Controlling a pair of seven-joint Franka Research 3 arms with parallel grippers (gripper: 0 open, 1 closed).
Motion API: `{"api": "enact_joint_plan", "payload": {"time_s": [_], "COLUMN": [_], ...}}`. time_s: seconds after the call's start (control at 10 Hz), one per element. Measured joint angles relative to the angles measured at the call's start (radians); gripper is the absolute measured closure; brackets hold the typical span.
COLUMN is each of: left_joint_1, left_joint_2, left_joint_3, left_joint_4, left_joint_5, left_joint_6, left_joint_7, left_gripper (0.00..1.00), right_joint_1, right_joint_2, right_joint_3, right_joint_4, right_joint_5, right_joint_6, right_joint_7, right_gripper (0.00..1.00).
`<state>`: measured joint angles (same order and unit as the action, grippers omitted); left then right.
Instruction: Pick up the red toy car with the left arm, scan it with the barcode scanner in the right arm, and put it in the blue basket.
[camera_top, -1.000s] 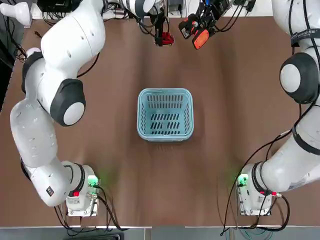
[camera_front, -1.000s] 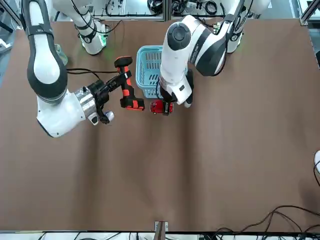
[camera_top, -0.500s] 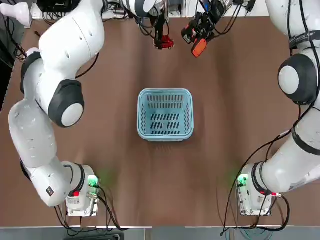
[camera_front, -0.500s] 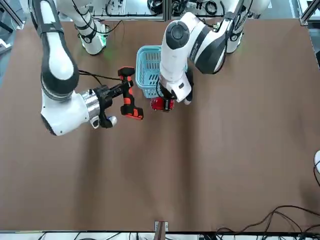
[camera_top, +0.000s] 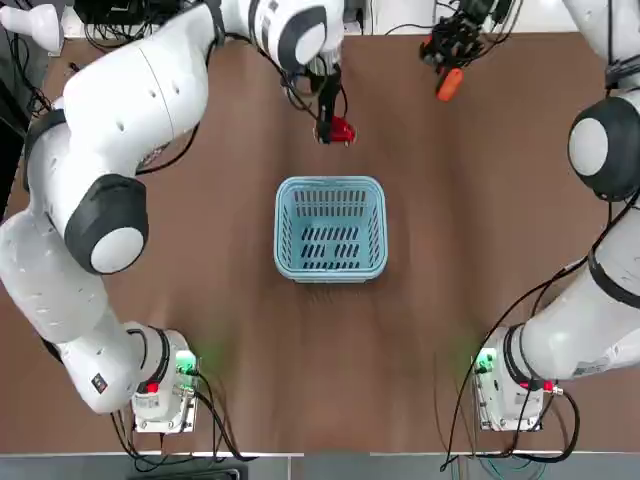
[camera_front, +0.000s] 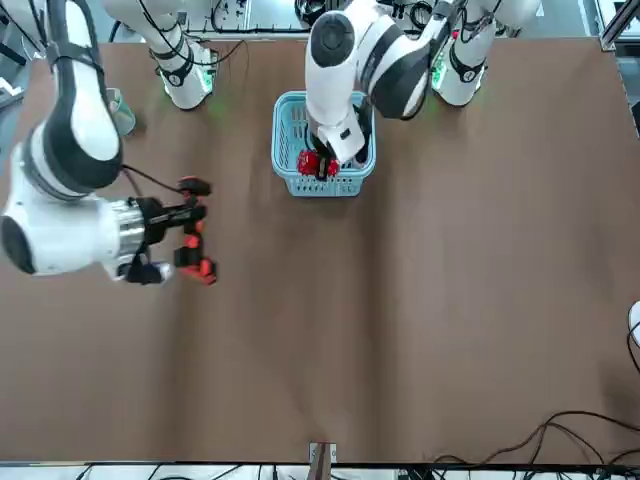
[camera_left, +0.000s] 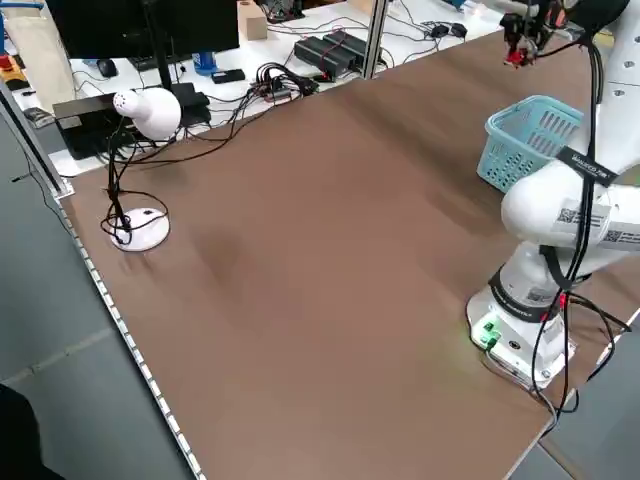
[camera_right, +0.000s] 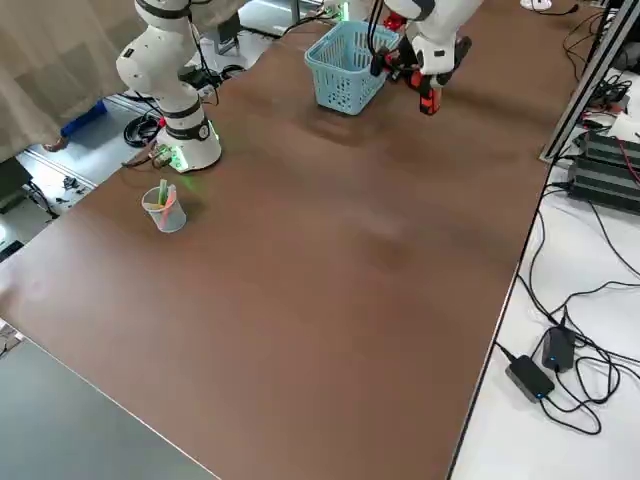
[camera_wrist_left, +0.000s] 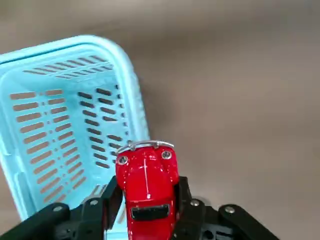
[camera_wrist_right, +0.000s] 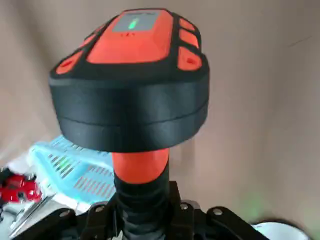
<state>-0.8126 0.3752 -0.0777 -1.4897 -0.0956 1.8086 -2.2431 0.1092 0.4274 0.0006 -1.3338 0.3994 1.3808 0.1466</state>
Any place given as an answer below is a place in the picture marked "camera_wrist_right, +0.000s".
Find red toy car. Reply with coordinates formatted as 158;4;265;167
0;173;43;203

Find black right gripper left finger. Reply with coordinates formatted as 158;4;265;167
48;201;121;240

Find orange black barcode scanner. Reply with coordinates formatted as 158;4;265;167
48;8;210;240

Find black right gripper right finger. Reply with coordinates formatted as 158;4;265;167
169;181;271;240

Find light blue plastic basket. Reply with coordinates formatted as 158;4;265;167
27;136;118;205

